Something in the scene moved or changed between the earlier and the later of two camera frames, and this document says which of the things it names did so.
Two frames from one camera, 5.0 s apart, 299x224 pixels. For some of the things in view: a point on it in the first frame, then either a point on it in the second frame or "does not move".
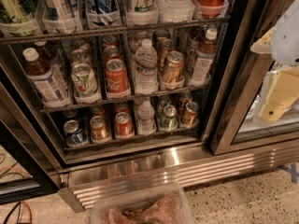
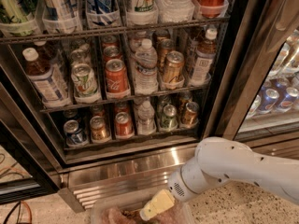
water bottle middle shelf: x=146 y=75 does not move
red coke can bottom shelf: x=124 y=124 does not move
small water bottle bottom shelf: x=146 y=119 does not move
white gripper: x=287 y=39 → x=176 y=184
